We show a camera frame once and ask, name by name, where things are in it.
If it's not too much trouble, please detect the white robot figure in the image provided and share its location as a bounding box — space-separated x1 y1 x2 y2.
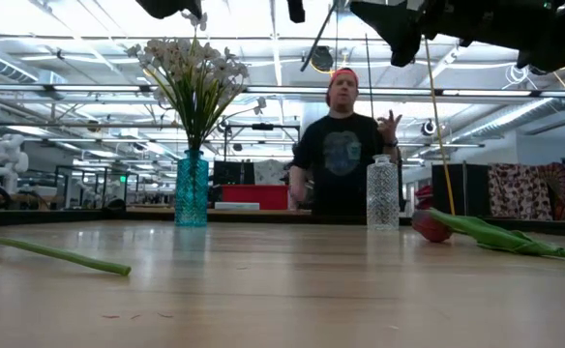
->
0 133 30 195

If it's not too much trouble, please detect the black gantry frame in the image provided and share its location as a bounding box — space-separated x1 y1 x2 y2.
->
223 122 303 161

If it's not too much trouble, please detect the red box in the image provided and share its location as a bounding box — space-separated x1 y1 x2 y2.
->
221 183 291 212

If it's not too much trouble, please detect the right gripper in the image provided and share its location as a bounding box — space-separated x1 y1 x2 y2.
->
348 0 565 75

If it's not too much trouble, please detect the black panel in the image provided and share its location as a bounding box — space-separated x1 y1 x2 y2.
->
431 163 490 217

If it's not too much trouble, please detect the person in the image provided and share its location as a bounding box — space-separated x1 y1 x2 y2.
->
288 67 405 218

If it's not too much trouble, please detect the green stem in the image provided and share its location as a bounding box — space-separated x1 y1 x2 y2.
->
0 232 133 277

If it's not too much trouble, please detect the black monitor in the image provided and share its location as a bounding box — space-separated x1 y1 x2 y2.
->
212 159 256 187

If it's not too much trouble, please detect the yellow cable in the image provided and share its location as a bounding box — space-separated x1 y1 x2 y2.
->
423 38 457 217

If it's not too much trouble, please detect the teal glass vase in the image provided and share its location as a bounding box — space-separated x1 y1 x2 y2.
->
173 148 210 228

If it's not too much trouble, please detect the red fabric item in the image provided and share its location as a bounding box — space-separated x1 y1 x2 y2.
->
413 184 435 211

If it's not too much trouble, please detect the clear glass vase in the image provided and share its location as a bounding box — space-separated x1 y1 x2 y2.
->
365 154 401 232

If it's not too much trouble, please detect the patterned cloth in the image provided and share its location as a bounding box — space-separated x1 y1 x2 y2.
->
487 161 565 222

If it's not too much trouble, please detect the black ceiling cable reel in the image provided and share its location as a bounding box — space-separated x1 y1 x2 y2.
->
419 118 439 138
309 44 335 74

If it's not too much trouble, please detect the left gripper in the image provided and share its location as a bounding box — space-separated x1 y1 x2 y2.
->
134 0 308 24

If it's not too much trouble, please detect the floral white cloth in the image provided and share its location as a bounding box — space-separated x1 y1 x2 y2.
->
253 159 293 187

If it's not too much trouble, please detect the white flat box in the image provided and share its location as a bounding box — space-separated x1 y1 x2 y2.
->
214 201 261 212

